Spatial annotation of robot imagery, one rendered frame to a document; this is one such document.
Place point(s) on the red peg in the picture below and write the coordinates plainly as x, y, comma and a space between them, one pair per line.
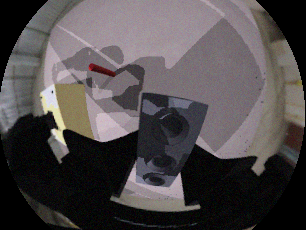
102, 70

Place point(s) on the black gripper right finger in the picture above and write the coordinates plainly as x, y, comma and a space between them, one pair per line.
203, 172

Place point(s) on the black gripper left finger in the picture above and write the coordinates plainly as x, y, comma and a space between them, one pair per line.
115, 158

